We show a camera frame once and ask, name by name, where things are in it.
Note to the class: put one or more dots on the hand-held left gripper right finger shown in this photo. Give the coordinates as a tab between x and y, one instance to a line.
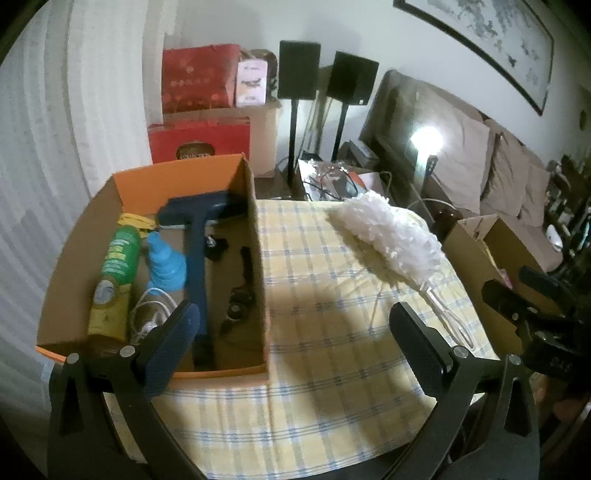
415	350

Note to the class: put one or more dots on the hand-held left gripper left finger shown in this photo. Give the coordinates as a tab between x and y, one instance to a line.
171	350

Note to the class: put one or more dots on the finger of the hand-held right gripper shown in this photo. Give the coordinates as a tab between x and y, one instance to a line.
512	304
549	284

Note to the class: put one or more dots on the dark blue window squeegee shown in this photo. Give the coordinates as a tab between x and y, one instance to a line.
196	249

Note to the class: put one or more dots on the orange cardboard box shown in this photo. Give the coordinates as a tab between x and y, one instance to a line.
249	221

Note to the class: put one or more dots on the brown sofa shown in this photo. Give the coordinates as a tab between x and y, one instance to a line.
545	249

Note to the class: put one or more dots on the open brown cardboard box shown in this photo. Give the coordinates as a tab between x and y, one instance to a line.
466	244

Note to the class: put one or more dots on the cluttered dark shelf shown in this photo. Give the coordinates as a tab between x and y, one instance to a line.
570	207

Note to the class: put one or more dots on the small brown cushion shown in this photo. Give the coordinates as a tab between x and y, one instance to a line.
535	196

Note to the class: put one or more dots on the green spray can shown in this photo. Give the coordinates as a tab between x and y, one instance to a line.
117	263

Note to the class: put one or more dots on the brown glass jar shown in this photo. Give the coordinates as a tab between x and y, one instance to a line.
448	224

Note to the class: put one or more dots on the yellow checked tablecloth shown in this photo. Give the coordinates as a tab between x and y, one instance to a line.
323	300

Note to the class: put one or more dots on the small black clip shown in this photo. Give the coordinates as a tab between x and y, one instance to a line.
218	247

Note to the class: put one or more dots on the medium brown cushion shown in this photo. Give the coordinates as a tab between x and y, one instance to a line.
505	175

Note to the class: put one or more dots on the white feather duster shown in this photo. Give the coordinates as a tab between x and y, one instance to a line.
392	230

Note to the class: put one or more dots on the yellow plastic item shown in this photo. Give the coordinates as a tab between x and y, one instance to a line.
136	220

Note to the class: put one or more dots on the large brown cushion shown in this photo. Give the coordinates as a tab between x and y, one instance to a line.
457	157

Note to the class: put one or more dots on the red box with round label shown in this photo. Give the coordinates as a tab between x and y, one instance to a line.
198	138

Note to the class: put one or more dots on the dark glossy panel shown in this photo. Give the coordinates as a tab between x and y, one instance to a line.
392	120

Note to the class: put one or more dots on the black speaker stand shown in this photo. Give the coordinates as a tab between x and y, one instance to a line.
340	129
292	138

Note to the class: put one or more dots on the framed ink painting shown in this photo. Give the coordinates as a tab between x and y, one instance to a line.
485	18

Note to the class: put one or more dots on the large red gift box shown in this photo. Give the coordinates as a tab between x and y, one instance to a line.
198	76

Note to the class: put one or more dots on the black speaker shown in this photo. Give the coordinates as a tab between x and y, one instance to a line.
353	78
299	69

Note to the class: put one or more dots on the pink carton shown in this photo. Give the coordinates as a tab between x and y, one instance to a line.
251	83

